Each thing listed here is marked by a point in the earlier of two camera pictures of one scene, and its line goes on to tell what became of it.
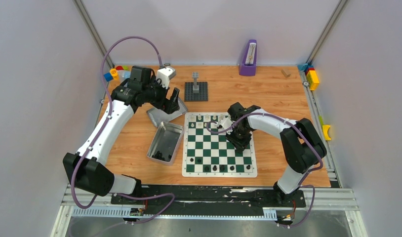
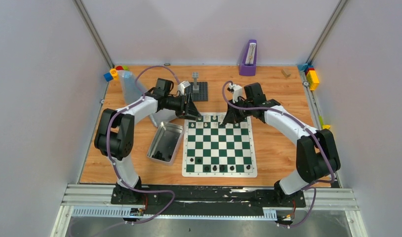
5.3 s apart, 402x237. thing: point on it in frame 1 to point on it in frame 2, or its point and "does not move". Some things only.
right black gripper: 240,145 to 232,117
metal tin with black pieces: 165,144 does not move
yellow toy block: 313,80 does not move
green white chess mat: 207,154 does not move
